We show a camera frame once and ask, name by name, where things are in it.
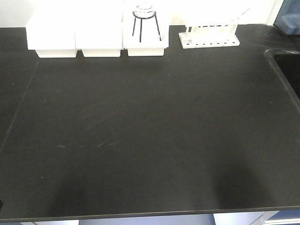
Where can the white bin right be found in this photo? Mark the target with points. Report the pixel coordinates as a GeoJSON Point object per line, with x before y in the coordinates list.
{"type": "Point", "coordinates": [150, 45]}

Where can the white bin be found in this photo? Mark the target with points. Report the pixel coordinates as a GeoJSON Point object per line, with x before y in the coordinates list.
{"type": "Point", "coordinates": [51, 34]}
{"type": "Point", "coordinates": [150, 45]}
{"type": "Point", "coordinates": [98, 33]}

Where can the clear glass dish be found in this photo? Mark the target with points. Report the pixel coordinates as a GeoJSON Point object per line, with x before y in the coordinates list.
{"type": "Point", "coordinates": [144, 10]}

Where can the white bin middle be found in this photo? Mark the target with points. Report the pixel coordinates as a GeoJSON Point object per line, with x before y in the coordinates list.
{"type": "Point", "coordinates": [98, 33]}

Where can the white test tube rack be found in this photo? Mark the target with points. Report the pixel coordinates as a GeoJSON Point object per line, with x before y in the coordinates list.
{"type": "Point", "coordinates": [209, 30]}

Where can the white bin left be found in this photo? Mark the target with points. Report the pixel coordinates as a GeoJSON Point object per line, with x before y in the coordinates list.
{"type": "Point", "coordinates": [51, 34]}

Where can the black sink basin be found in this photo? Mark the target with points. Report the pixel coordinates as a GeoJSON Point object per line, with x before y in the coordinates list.
{"type": "Point", "coordinates": [286, 64]}

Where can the blue container top right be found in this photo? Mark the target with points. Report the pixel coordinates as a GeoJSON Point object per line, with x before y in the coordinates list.
{"type": "Point", "coordinates": [288, 18]}

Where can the black wire tripod stand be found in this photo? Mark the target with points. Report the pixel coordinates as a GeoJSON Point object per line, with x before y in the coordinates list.
{"type": "Point", "coordinates": [141, 26]}

